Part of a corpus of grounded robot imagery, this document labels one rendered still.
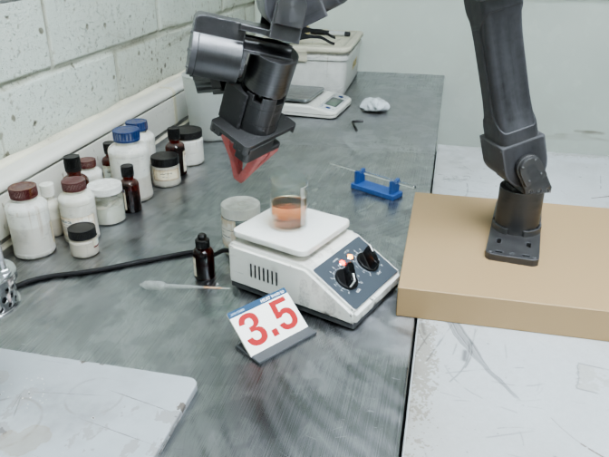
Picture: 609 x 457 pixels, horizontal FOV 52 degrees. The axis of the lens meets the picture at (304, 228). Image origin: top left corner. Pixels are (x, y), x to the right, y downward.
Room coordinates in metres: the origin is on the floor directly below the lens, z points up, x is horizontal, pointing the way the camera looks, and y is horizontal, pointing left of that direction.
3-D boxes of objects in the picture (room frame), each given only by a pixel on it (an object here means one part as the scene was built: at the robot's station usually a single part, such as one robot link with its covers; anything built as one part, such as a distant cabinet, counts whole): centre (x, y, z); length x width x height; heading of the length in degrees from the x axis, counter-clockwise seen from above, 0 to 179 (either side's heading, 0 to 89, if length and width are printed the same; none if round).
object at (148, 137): (1.19, 0.33, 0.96); 0.06 x 0.06 x 0.11
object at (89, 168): (1.04, 0.38, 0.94); 0.05 x 0.05 x 0.09
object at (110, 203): (0.98, 0.34, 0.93); 0.06 x 0.06 x 0.07
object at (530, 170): (0.83, -0.30, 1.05); 0.09 x 0.06 x 0.06; 12
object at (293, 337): (0.63, 0.04, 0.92); 0.09 x 0.06 x 0.04; 133
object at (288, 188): (0.76, 0.02, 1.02); 0.06 x 0.05 x 0.08; 151
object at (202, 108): (1.48, 0.22, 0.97); 0.18 x 0.13 x 0.15; 168
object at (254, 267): (0.75, 0.00, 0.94); 0.22 x 0.13 x 0.08; 56
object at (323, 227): (0.77, 0.02, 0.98); 0.12 x 0.12 x 0.01; 56
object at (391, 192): (1.10, -0.14, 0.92); 0.10 x 0.03 x 0.04; 48
